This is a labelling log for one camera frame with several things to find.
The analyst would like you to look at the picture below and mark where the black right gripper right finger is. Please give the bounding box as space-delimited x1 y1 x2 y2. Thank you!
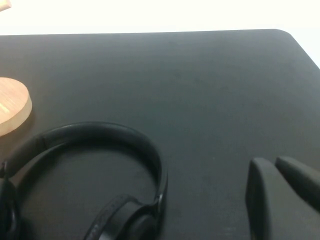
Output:
274 156 320 209

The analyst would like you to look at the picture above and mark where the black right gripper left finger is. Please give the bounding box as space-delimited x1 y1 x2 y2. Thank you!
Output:
245 157 320 240

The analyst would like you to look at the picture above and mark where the black over-ear headphones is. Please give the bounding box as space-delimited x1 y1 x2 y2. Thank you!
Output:
0 121 169 240

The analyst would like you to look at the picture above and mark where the wooden tree headphone stand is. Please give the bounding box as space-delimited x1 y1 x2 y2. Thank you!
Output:
0 0 33 137

